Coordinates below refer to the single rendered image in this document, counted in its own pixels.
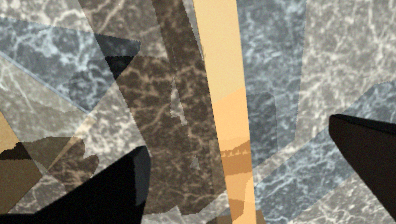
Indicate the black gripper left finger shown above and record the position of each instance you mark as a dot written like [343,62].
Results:
[115,195]

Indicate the tan wooden post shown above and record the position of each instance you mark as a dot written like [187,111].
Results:
[228,220]

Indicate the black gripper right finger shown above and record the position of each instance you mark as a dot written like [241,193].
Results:
[370,148]

